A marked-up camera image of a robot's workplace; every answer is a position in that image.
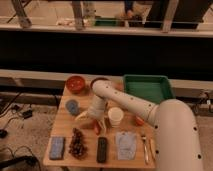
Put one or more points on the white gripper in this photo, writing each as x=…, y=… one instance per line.
x=96, y=110

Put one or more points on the red chili pepper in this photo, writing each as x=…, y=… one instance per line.
x=96, y=127

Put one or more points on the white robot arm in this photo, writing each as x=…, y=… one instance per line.
x=175, y=128

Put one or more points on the white paper cup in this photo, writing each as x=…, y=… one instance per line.
x=115, y=115

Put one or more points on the blue cup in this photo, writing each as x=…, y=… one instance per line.
x=72, y=107

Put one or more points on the black remote control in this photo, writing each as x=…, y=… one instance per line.
x=102, y=150

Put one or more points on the bunch of dark grapes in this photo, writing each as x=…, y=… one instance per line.
x=77, y=147

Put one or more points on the red bowl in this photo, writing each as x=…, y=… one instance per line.
x=75, y=84

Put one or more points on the light blue cloth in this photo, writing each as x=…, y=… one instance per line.
x=126, y=145

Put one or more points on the purple bowl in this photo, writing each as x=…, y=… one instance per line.
x=99, y=79

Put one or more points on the wooden table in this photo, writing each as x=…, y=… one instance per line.
x=64, y=123

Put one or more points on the blue sponge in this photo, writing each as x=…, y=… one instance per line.
x=57, y=148

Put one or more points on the orange apple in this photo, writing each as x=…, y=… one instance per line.
x=139, y=121

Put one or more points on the metal fork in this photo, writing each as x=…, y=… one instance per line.
x=146, y=155

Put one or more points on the green plastic tray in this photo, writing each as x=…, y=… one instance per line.
x=154, y=88

